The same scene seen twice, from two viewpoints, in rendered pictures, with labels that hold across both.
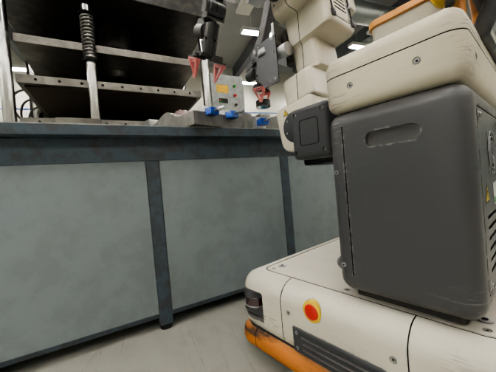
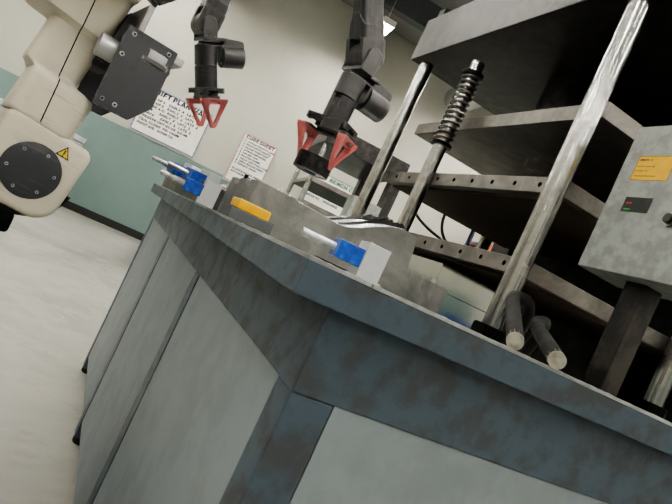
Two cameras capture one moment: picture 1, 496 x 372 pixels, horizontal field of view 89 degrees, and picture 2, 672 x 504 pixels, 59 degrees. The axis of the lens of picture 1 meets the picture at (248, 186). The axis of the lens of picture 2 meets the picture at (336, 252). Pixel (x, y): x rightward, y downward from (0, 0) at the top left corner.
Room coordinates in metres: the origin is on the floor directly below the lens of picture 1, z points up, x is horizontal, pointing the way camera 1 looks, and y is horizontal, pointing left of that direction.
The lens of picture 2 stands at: (1.64, -1.36, 0.80)
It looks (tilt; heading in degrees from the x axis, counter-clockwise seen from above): 1 degrees up; 96
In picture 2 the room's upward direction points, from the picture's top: 25 degrees clockwise
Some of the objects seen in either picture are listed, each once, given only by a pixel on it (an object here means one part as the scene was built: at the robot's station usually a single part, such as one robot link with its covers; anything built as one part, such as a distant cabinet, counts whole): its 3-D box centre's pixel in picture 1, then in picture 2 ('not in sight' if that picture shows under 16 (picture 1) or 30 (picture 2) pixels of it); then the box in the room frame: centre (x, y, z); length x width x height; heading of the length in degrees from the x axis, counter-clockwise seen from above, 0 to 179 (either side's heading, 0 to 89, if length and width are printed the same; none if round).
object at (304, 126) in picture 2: (260, 94); (312, 140); (1.38, -0.11, 1.02); 0.07 x 0.07 x 0.09; 69
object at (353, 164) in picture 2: not in sight; (317, 234); (0.77, 4.96, 1.03); 1.54 x 0.94 x 2.06; 111
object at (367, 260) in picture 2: not in sight; (341, 249); (1.57, -0.48, 0.83); 0.13 x 0.05 x 0.05; 20
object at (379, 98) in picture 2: (254, 68); (368, 84); (1.43, -0.09, 1.19); 0.11 x 0.09 x 0.12; 40
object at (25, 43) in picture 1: (117, 73); (555, 164); (2.05, 0.96, 1.51); 1.10 x 0.70 x 0.05; 118
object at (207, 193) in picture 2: (263, 121); (188, 184); (1.17, -0.10, 0.83); 0.13 x 0.05 x 0.05; 24
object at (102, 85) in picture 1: (120, 104); (526, 222); (2.04, 0.96, 1.26); 1.10 x 0.74 x 0.05; 118
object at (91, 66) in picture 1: (94, 109); (408, 214); (1.62, 0.93, 1.10); 0.05 x 0.05 x 1.30
